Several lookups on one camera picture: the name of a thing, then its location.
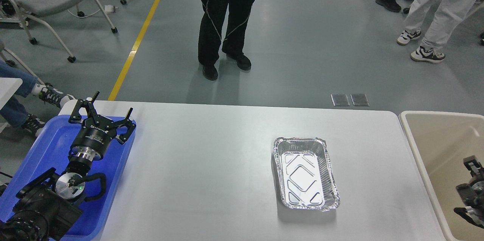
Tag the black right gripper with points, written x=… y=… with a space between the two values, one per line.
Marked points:
x=471 y=194

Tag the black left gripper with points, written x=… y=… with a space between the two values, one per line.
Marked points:
x=92 y=136

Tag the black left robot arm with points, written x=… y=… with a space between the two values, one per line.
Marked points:
x=66 y=186

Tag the beige plastic bin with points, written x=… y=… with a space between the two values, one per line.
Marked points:
x=440 y=141

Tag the blue plastic tray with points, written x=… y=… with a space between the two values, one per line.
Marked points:
x=51 y=150

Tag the white side table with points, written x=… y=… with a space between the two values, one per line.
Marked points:
x=8 y=86

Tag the right floor socket plate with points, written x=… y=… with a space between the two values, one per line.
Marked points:
x=360 y=100

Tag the floor socket plate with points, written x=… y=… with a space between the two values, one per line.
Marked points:
x=340 y=100
x=360 y=100

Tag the left floor socket plate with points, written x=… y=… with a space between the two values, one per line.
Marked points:
x=340 y=100

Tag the aluminium foil tray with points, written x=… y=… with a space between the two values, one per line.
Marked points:
x=305 y=174

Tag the person in black trousers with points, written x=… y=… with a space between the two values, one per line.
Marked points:
x=223 y=27

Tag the person in white trousers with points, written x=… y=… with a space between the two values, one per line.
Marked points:
x=449 y=14

